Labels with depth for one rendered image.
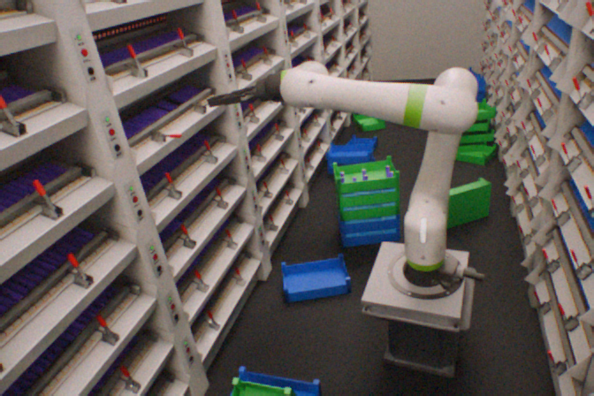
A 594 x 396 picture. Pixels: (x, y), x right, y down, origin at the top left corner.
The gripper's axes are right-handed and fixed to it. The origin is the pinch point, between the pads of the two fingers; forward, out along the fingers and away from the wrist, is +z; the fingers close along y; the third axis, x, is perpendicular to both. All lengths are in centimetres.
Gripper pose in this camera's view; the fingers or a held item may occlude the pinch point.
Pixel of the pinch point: (218, 100)
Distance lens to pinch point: 155.9
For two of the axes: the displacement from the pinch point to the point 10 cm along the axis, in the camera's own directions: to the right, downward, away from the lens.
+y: 2.9, -4.9, 8.2
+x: -2.8, -8.6, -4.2
